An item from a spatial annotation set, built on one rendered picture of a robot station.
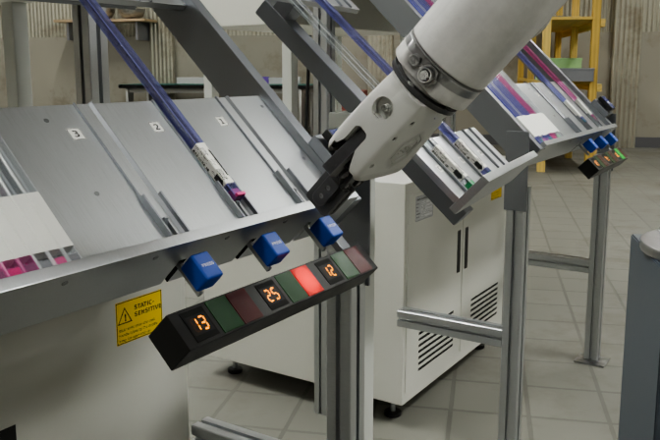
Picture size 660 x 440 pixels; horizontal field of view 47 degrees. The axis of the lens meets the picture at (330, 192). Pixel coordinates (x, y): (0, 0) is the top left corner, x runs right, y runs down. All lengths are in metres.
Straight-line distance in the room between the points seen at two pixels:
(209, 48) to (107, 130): 0.33
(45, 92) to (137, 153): 10.11
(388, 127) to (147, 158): 0.28
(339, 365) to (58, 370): 0.38
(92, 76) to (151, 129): 0.47
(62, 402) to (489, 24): 0.75
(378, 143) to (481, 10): 0.15
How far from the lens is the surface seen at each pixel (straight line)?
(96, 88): 1.34
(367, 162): 0.69
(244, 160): 0.92
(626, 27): 9.34
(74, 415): 1.13
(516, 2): 0.65
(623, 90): 9.34
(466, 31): 0.66
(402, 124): 0.68
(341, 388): 1.10
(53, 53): 10.84
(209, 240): 0.76
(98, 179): 0.77
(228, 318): 0.75
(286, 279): 0.83
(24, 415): 1.08
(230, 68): 1.09
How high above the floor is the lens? 0.89
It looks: 9 degrees down
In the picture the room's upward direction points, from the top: straight up
